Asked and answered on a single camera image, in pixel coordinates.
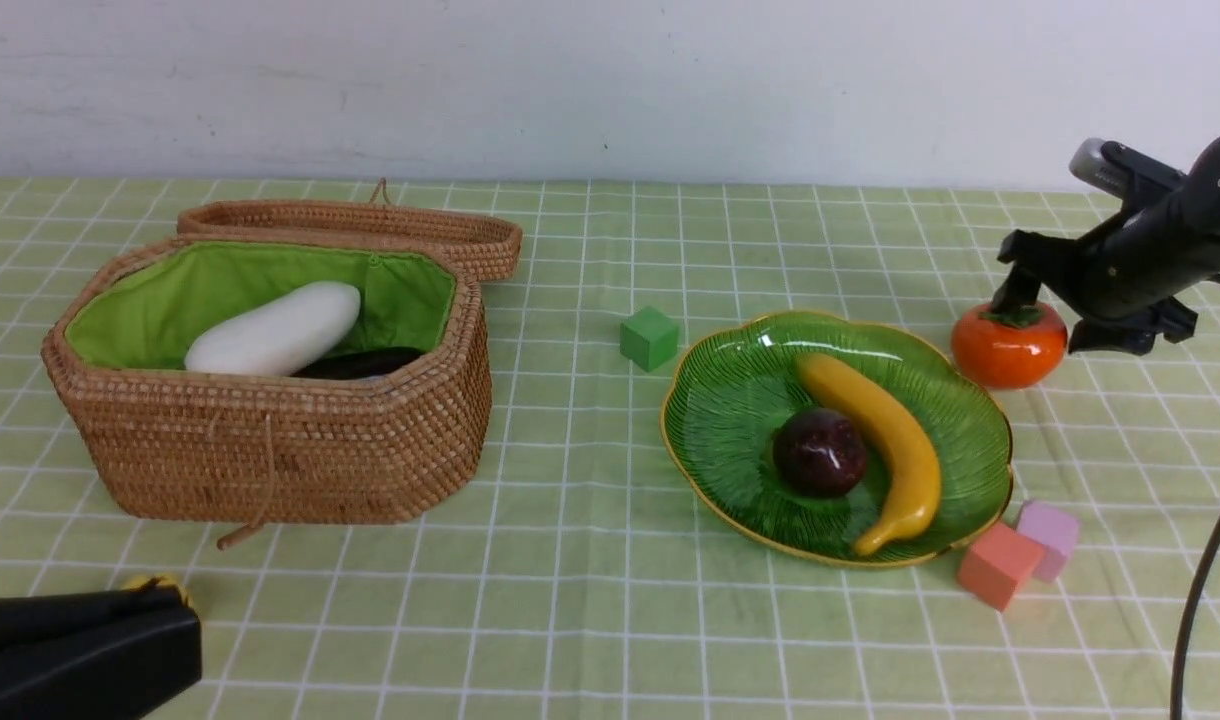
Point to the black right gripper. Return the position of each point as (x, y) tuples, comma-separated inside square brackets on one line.
[(1122, 278)]

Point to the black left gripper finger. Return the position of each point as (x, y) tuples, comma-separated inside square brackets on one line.
[(121, 670), (25, 620)]

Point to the orange persimmon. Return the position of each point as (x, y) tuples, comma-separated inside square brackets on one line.
[(1012, 350)]

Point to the yellow banana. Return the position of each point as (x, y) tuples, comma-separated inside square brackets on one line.
[(915, 492)]

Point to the dark purple mangosteen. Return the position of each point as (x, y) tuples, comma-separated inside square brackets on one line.
[(819, 453)]

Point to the white radish with leaves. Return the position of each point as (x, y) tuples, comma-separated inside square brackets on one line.
[(280, 337)]

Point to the dark purple eggplant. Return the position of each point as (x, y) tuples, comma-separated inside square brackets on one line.
[(365, 364)]

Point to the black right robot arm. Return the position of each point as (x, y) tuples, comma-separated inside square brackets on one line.
[(1125, 276)]

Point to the yellow foam block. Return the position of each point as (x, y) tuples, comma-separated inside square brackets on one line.
[(150, 582)]

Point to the lilac foam block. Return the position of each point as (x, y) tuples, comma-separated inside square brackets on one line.
[(1057, 532)]

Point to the woven wicker basket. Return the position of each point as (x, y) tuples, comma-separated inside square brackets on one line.
[(256, 449)]

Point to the salmon pink foam block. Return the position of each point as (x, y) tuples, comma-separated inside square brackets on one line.
[(998, 565)]

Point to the green leaf-shaped glass plate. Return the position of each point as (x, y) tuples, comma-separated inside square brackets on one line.
[(732, 389)]

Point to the green foam cube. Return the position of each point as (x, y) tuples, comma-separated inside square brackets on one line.
[(648, 338)]

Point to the green checkered tablecloth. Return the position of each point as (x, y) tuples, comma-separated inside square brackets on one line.
[(578, 577)]

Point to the woven wicker basket lid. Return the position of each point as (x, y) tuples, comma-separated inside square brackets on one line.
[(486, 248)]

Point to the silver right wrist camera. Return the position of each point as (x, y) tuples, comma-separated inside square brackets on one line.
[(1135, 179)]

